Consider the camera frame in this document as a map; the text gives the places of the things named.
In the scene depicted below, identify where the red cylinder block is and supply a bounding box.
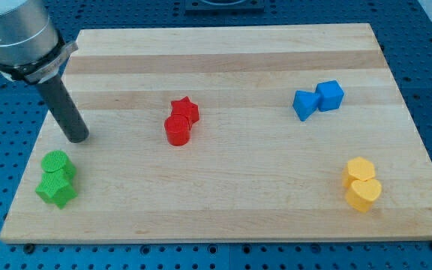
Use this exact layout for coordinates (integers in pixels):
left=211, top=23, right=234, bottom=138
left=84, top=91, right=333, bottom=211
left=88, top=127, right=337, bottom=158
left=164, top=115, right=191, bottom=146

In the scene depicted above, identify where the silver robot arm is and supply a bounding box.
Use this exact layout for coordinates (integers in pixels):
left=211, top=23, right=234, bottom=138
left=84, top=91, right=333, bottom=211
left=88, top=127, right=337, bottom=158
left=0, top=0, right=78, bottom=84

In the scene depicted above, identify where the red star block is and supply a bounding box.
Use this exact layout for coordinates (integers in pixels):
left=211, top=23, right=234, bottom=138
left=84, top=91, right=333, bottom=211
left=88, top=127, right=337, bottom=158
left=171, top=96, right=200, bottom=130

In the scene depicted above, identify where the wooden board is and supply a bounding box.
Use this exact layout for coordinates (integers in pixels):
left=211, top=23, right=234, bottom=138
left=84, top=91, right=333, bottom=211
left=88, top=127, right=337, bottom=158
left=0, top=23, right=432, bottom=244

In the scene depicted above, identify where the blue triangle block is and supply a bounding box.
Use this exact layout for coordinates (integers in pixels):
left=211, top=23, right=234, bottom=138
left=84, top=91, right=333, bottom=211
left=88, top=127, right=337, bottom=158
left=292, top=90, right=320, bottom=122

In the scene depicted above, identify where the blue cube block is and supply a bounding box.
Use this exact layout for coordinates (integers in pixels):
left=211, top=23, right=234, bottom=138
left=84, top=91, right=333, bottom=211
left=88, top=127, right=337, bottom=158
left=316, top=80, right=344, bottom=112

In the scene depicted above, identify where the yellow hexagon block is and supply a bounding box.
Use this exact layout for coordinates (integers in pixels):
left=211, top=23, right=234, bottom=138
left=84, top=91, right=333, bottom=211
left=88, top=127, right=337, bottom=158
left=342, top=157, right=376, bottom=188

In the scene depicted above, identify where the yellow heart block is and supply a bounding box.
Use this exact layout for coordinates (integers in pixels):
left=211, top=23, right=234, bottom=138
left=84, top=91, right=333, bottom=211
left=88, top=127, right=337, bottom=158
left=344, top=178, right=383, bottom=213

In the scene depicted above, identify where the green cylinder block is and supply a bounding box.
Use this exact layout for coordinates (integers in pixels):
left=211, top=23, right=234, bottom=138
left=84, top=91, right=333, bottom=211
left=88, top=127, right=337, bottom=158
left=40, top=150, right=77, bottom=179

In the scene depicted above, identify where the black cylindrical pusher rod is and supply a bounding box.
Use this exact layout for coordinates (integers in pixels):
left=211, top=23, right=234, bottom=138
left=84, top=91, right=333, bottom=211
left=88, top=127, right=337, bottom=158
left=36, top=74, right=89, bottom=143

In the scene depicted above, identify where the green star block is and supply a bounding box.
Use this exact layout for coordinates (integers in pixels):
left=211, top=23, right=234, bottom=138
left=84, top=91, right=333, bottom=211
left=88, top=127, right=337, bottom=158
left=35, top=169, right=77, bottom=209

